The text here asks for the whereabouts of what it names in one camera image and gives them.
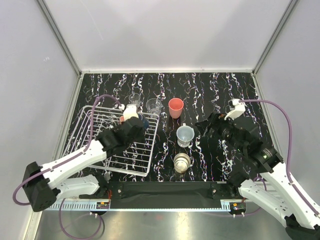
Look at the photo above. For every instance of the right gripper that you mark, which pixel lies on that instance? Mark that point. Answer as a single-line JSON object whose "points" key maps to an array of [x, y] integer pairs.
{"points": [[216, 122]]}

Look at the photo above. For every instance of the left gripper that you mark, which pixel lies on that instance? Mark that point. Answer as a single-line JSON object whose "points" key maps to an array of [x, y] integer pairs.
{"points": [[140, 137]]}

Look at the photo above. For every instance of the dark blue glass mug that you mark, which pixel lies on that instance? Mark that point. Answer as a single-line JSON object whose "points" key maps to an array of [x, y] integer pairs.
{"points": [[144, 121]]}

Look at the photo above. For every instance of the salmon ceramic mug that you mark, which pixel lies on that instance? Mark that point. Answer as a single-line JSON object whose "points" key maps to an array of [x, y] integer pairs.
{"points": [[121, 119]]}

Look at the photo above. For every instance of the small clear faceted glass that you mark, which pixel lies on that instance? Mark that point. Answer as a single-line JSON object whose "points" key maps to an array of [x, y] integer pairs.
{"points": [[134, 99]]}

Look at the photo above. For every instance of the clear glass tumbler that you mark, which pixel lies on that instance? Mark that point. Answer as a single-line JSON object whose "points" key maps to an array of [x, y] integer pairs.
{"points": [[154, 106]]}

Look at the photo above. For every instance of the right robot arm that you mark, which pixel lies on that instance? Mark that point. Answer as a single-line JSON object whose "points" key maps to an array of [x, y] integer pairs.
{"points": [[300, 222]]}

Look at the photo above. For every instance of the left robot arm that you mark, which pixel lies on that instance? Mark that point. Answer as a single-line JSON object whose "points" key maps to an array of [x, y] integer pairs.
{"points": [[44, 184]]}

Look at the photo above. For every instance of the light blue plastic cup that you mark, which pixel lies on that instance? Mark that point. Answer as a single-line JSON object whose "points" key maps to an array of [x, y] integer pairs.
{"points": [[185, 135]]}

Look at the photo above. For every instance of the pink plastic cup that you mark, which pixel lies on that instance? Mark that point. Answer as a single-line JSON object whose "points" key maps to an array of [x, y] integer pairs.
{"points": [[176, 106]]}

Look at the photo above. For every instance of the steel metal cup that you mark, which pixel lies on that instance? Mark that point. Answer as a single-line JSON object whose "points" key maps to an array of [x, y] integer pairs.
{"points": [[181, 162]]}

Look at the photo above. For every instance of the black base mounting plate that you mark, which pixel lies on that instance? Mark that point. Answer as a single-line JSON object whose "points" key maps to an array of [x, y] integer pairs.
{"points": [[166, 195]]}

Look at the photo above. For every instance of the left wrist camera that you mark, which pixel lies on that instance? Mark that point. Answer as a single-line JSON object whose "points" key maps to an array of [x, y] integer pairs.
{"points": [[130, 111]]}

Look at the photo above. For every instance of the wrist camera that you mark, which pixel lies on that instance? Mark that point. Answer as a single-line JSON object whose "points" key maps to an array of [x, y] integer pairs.
{"points": [[236, 109], [130, 111]]}

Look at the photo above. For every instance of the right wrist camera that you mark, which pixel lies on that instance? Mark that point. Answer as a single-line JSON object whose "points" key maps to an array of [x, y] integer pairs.
{"points": [[236, 109]]}

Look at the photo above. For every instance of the white wire dish rack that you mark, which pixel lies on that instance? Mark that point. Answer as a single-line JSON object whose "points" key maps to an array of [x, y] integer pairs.
{"points": [[136, 160]]}

